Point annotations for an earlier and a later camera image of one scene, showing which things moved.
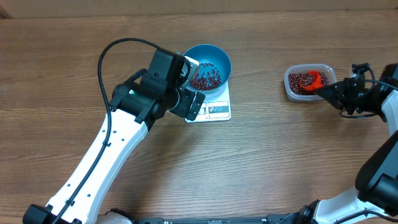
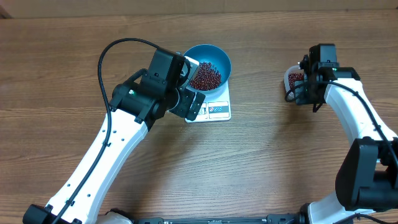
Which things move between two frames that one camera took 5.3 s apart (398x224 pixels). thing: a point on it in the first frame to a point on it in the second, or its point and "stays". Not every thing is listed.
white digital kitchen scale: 216,107 stays
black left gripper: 183,109 stays
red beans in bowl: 207,81 stays
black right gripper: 336,98 to 300,100
